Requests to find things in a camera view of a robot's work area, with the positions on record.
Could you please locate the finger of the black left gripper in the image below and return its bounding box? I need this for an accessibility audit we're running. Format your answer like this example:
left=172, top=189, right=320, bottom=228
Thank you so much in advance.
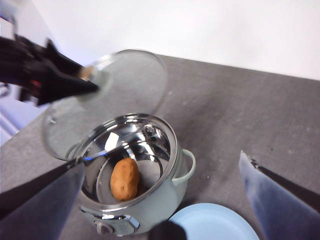
left=44, top=37, right=86, bottom=77
left=36, top=71, right=99, bottom=106

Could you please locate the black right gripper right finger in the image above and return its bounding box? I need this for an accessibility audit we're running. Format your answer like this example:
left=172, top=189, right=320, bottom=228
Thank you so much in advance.
left=238, top=150, right=320, bottom=240

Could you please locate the brown potato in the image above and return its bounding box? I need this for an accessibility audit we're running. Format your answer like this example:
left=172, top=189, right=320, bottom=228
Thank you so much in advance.
left=109, top=157, right=140, bottom=202

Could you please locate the pale green electric steamer pot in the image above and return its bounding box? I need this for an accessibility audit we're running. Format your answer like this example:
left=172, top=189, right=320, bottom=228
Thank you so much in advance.
left=65, top=112, right=196, bottom=237

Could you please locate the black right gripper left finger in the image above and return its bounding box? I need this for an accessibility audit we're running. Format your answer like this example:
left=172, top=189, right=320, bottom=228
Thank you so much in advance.
left=0, top=159, right=86, bottom=240

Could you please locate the blue round plate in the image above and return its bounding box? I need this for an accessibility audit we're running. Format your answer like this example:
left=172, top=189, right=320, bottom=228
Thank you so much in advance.
left=168, top=202, right=260, bottom=240

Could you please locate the glass lid with green knob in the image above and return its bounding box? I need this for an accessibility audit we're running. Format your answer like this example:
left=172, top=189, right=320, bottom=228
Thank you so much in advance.
left=41, top=49, right=168, bottom=162

